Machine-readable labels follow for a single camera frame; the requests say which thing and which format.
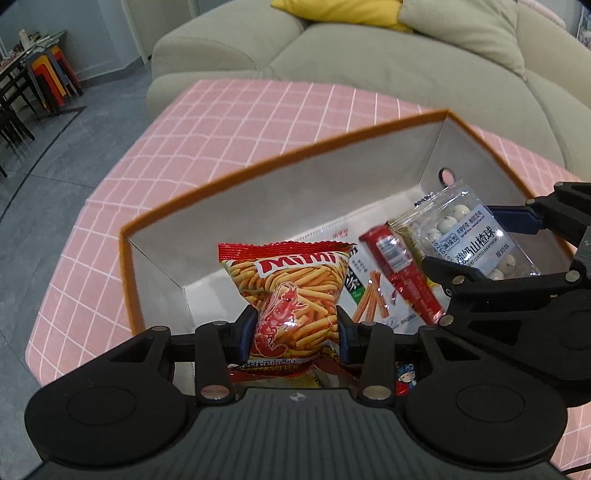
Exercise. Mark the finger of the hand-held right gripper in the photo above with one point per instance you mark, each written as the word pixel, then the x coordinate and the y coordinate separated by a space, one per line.
pixel 517 219
pixel 445 271

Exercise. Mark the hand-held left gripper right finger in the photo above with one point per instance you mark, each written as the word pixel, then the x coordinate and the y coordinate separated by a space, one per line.
pixel 344 334

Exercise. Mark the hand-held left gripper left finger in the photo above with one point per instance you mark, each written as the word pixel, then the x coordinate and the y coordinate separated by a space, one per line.
pixel 247 332

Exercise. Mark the long red snack bar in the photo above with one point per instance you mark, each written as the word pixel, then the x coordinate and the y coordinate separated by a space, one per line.
pixel 406 277

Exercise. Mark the clear packet of white balls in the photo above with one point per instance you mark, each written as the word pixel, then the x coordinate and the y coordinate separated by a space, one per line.
pixel 466 235

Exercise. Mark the white spicy strip snack bag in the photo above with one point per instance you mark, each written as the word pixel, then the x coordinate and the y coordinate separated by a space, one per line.
pixel 369 295

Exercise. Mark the red shrimp stick snack bag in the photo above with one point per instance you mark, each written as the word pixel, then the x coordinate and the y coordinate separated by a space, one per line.
pixel 295 295

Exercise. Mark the red snack packet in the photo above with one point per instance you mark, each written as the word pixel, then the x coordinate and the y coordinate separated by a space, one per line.
pixel 406 378

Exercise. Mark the orange cardboard box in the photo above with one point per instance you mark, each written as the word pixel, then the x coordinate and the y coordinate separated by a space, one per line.
pixel 323 184

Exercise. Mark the pink checked tablecloth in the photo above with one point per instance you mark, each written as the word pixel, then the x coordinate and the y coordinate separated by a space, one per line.
pixel 184 152

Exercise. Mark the beige cushion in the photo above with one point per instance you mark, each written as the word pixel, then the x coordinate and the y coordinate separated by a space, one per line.
pixel 461 27

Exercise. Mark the pink blanket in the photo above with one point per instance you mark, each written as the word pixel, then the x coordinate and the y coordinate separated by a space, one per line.
pixel 549 11

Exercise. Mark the beige sofa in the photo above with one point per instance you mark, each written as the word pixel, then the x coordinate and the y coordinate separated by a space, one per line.
pixel 323 50

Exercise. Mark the yellow cushion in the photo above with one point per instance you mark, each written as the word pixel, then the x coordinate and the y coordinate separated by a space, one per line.
pixel 346 11

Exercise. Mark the dark dining chair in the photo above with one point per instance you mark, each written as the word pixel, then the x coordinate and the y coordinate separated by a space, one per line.
pixel 14 120

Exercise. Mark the stacked colourful stools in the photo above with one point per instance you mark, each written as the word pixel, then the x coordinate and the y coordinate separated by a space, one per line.
pixel 55 78

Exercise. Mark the wall poster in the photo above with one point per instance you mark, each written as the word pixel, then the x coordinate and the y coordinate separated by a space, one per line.
pixel 585 27

